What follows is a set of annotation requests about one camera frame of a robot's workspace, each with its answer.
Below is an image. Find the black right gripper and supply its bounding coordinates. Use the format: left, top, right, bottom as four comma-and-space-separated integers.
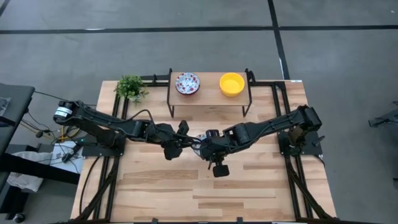
200, 129, 242, 178

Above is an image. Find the black bench bar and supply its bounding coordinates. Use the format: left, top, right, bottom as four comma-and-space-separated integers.
0, 152, 81, 185

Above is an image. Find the red bowl with floral inside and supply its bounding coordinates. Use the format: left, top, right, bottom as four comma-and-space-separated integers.
174, 72, 201, 95
192, 133, 208, 156

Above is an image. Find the small potted green plant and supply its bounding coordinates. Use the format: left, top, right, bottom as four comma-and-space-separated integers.
113, 74, 150, 105

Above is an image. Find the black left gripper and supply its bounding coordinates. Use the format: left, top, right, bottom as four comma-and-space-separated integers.
151, 119, 201, 161

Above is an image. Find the black side desk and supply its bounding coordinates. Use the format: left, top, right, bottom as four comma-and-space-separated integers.
0, 83, 35, 128

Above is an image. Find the black aluminium table frame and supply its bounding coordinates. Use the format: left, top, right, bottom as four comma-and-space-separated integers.
73, 68, 338, 224

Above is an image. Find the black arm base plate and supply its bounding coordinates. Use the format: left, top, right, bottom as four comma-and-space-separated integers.
81, 133, 127, 157
277, 130, 323, 156

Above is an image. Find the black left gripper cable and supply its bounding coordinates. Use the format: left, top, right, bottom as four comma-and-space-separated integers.
124, 108, 156, 125

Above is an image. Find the white crumpled sheet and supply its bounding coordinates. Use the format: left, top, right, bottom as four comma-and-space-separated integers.
6, 141, 85, 194

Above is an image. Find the yellow plastic mini bowl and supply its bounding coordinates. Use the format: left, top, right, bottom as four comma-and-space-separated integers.
219, 72, 246, 98

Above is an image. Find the black tripod stand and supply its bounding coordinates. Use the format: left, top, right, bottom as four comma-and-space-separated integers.
368, 101, 398, 128

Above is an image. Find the wooden shelf with black legs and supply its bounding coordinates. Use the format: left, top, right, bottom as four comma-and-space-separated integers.
167, 68, 253, 118

